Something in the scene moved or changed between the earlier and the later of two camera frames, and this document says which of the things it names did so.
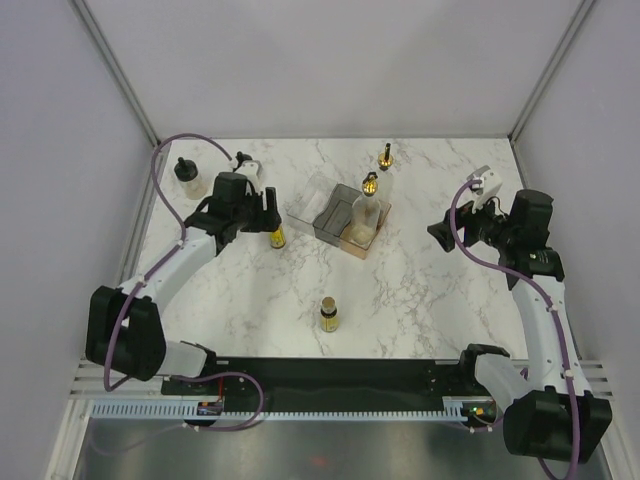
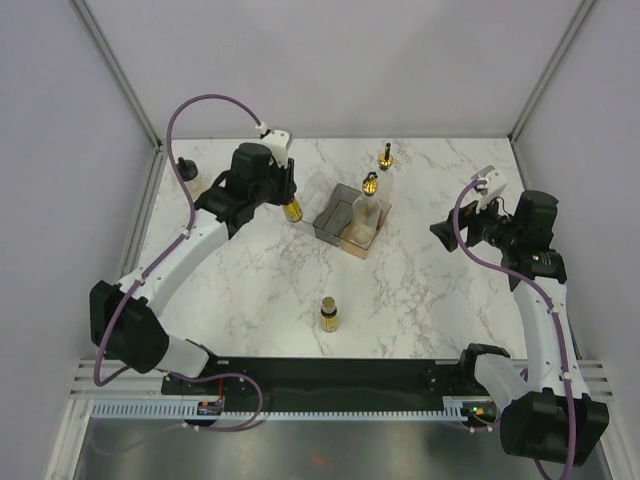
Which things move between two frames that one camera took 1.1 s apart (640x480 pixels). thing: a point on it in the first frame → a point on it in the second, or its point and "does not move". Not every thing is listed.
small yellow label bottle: x=278 y=238 → x=293 y=211
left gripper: x=267 y=220 → x=287 y=177
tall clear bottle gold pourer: x=366 y=212 does not move
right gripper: x=466 y=217 does not move
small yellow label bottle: x=329 y=318 does not move
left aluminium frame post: x=91 y=26 does not move
